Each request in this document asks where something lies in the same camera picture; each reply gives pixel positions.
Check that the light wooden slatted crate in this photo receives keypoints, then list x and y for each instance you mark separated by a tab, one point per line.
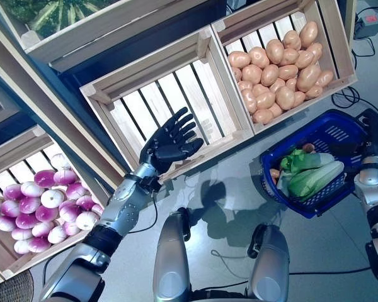
337	41
151	67
97	34
15	151

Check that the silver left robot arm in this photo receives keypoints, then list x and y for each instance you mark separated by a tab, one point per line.
126	204

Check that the green striped pumpkin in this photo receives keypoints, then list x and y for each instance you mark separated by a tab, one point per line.
50	12

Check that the green napa cabbage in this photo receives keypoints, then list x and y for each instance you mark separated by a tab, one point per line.
315	179
321	159
293	160

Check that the grey box red button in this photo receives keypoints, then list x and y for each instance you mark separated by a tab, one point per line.
365	30

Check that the wooden display shelf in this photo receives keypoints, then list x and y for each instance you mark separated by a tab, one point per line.
50	105

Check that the brown potato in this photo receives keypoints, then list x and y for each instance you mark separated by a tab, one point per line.
252	73
288	71
308	77
275	51
314	92
291	84
270	75
304	59
265	100
308	33
285	97
289	56
292	40
325	78
239	59
260	89
315	52
262	116
249	101
299	98
245	85
275	110
236	74
259	57
277	85

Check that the small red vegetable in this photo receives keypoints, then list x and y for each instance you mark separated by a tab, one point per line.
309	148

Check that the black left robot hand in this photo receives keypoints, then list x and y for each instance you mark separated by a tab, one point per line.
170	141

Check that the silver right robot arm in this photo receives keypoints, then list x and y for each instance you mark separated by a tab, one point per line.
375	182

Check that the brown wicker stand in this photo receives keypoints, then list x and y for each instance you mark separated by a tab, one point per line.
9	289

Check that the silver robot leg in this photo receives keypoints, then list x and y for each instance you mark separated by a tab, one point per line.
271	267
170	251

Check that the silver left robot leg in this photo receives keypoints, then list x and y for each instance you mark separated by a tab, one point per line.
170	251

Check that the silver right robot leg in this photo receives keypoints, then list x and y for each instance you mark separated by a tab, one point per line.
271	267

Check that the orange carrot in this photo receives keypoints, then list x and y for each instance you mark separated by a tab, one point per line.
274	174

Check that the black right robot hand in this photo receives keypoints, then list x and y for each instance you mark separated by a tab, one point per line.
349	146

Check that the blue plastic shopping basket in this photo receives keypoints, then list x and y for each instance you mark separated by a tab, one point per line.
352	132

